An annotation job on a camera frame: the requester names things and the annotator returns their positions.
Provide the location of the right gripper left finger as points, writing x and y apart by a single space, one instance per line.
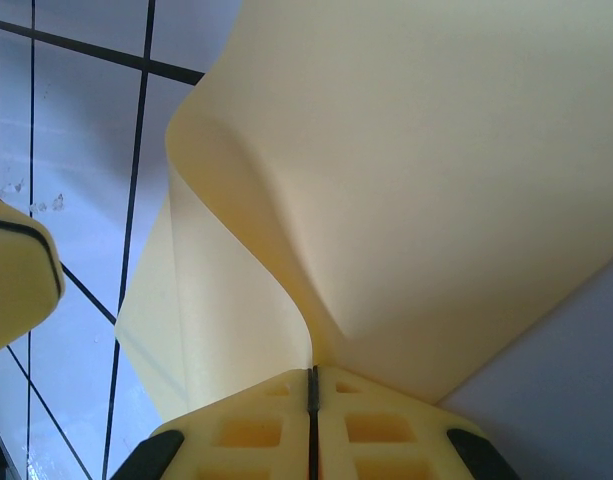
246 440

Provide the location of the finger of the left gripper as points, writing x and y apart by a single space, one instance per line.
16 280

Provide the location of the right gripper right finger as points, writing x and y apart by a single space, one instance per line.
386 440

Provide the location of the yellow cloth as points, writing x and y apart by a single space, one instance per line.
411 175

